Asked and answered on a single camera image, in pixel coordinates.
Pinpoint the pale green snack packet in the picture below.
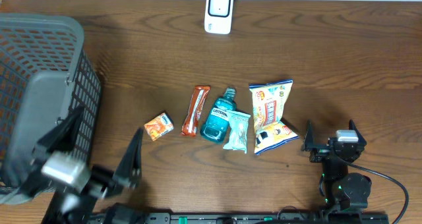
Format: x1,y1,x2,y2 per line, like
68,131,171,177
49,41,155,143
223,111,251,154

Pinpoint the yellow chips snack bag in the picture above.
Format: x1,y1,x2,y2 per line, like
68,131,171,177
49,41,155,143
249,80,299,155

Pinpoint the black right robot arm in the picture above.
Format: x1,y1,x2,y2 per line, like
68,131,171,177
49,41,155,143
301,121,372,212

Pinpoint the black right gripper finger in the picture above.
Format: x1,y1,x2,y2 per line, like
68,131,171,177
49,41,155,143
301,120,315,152
349,119,367,147

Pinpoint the teal Listerine mouthwash bottle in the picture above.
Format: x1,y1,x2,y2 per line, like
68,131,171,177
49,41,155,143
200,87,237,143

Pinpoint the white barcode scanner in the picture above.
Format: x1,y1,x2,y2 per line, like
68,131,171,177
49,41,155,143
204,0,234,35

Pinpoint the grey plastic shopping basket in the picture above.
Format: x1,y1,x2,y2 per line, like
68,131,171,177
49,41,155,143
1,13,102,205

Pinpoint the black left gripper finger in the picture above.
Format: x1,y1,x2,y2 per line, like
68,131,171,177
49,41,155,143
113,128,143,188
32,106,84,158

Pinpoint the small orange tissue pack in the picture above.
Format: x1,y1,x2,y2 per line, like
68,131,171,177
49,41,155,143
144,113,174,141

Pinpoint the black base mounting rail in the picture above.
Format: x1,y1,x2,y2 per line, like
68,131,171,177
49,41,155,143
92,211,390,224

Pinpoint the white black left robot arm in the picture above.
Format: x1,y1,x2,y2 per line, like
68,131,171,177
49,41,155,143
21,106,142,223

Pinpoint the orange red snack bar wrapper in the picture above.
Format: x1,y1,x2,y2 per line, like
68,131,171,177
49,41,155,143
181,86,210,137

